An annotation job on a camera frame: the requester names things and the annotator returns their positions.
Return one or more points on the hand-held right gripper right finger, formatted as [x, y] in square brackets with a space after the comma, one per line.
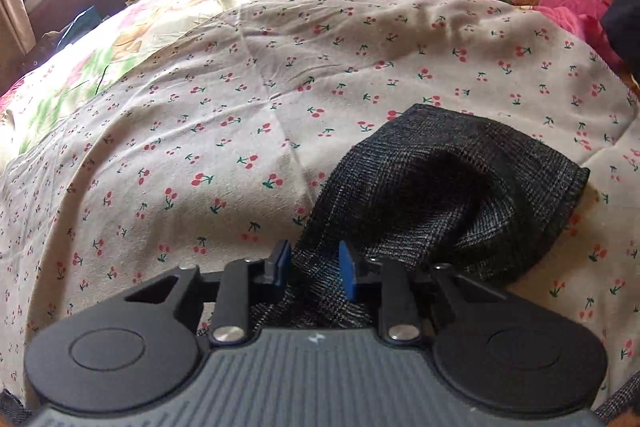
[347, 274]

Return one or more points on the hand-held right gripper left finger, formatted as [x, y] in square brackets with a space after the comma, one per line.
[283, 259]

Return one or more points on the dark grey plaid pants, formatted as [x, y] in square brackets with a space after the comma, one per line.
[440, 187]

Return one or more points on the cherry print cloth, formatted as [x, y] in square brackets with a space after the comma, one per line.
[210, 107]

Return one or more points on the cream floral bed sheet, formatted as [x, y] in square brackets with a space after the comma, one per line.
[150, 32]

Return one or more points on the dark blue bag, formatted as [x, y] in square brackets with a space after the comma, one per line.
[80, 27]

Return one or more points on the dark cloth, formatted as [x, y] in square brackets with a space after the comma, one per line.
[624, 24]

